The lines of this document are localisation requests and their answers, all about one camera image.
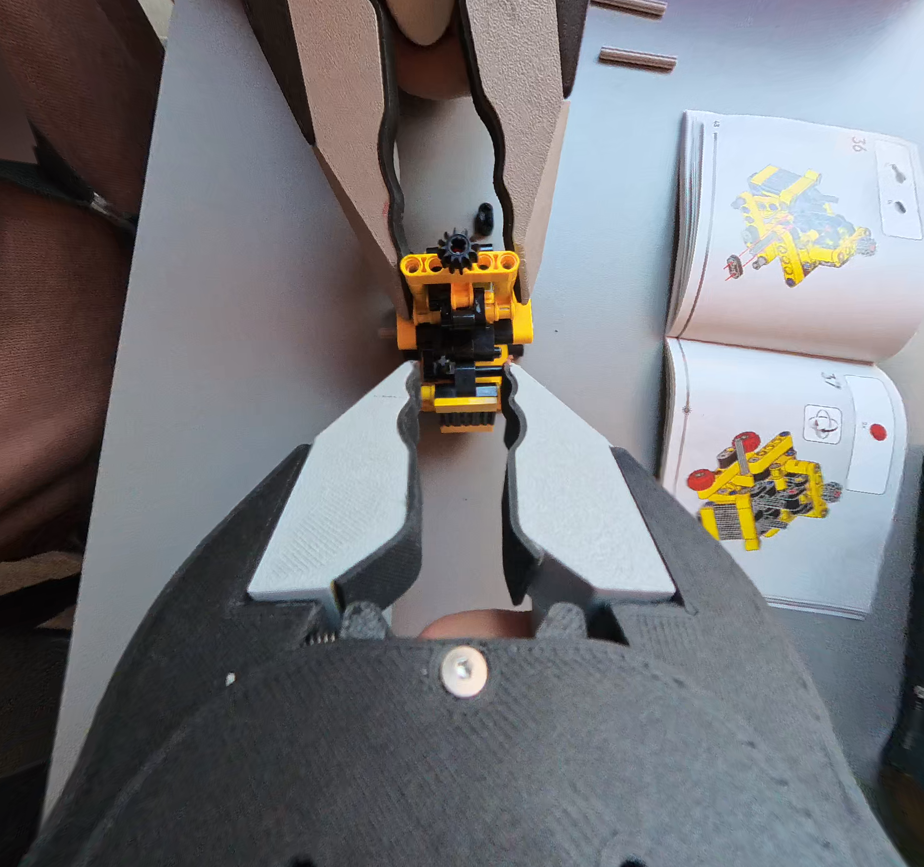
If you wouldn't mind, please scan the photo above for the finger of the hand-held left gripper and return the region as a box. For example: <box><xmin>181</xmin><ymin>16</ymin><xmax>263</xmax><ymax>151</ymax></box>
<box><xmin>458</xmin><ymin>0</ymin><xmax>573</xmax><ymax>305</ymax></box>
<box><xmin>280</xmin><ymin>0</ymin><xmax>414</xmax><ymax>323</ymax></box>

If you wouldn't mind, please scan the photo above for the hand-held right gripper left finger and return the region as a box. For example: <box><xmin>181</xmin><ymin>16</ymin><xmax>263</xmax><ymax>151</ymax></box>
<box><xmin>247</xmin><ymin>360</ymin><xmax>423</xmax><ymax>611</ymax></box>

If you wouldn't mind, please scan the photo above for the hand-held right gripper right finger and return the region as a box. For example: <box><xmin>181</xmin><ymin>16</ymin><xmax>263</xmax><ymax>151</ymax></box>
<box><xmin>501</xmin><ymin>363</ymin><xmax>680</xmax><ymax>607</ymax></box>

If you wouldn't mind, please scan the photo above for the yellow black lego model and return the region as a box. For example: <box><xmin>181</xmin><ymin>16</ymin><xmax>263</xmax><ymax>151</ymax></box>
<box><xmin>379</xmin><ymin>228</ymin><xmax>535</xmax><ymax>435</ymax></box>

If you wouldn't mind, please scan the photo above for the open lego instruction booklet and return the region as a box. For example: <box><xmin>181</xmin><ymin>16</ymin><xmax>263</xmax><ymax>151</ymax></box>
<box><xmin>663</xmin><ymin>110</ymin><xmax>924</xmax><ymax>621</ymax></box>

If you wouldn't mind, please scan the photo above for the dark lego box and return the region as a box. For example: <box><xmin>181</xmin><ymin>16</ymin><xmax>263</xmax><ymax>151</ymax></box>
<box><xmin>879</xmin><ymin>444</ymin><xmax>924</xmax><ymax>832</ymax></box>

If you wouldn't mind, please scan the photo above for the person's left hand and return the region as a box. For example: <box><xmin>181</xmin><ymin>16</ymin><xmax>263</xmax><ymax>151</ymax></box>
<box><xmin>393</xmin><ymin>35</ymin><xmax>474</xmax><ymax>100</ymax></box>

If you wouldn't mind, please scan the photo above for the person's right hand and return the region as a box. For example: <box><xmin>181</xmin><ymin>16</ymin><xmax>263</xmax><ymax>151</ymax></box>
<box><xmin>422</xmin><ymin>610</ymin><xmax>537</xmax><ymax>640</ymax></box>

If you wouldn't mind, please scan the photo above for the brown fabric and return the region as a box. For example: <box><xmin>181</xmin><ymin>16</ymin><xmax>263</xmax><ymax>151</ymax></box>
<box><xmin>0</xmin><ymin>0</ymin><xmax>168</xmax><ymax>565</ymax></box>

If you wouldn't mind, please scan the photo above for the black strap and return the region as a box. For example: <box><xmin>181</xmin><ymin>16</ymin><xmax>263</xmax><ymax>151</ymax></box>
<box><xmin>0</xmin><ymin>127</ymin><xmax>138</xmax><ymax>236</ymax></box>

